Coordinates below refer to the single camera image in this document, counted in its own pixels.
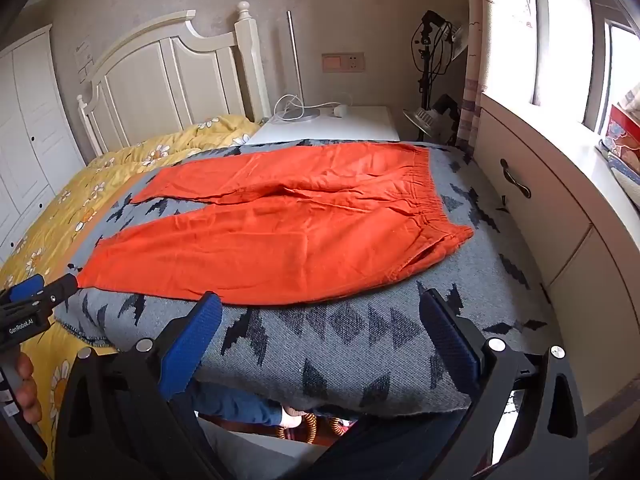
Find yellow floral duvet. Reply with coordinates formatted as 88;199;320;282
0;115;263;478

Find folded pale cloth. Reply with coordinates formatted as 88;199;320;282
597;140;640;207

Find person's left hand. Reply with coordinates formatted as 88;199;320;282
14;351;45;425

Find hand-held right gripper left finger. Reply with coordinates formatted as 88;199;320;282
54;291;226;480

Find dark drawer handle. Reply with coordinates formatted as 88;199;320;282
500;159;532;199

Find orange pants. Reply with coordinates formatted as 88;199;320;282
77;141;475;307

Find silver desk lamp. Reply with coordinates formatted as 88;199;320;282
272;10;322;124

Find white wardrobe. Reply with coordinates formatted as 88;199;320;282
0;24;87;261

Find white nightstand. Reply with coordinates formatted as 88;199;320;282
247;105;401;147

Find cream window seat cabinet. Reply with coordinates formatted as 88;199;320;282
472;95;640;441

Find person's blue trouser leg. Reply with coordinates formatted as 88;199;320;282
187;379;287;428

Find grey patterned blanket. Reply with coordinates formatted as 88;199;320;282
54;136;553;420

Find black tripod stand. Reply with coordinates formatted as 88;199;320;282
411;10;463;111

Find white wooden headboard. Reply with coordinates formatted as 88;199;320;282
76;1;273;165

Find round grille light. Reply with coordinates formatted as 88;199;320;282
402;95;461;143

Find striped curtain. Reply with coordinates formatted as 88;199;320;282
456;15;485;153

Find red patterned box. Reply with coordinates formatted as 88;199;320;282
602;82;640;161

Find orange black striped slipper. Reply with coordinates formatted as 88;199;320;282
280;405;351;446

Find window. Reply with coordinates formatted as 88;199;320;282
530;0;640;136

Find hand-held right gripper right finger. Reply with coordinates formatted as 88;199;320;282
417;287;591;480

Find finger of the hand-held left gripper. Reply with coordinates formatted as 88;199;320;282
0;274;47;307
30;274;81;311

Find wall socket panel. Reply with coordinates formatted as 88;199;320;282
321;51;366;74

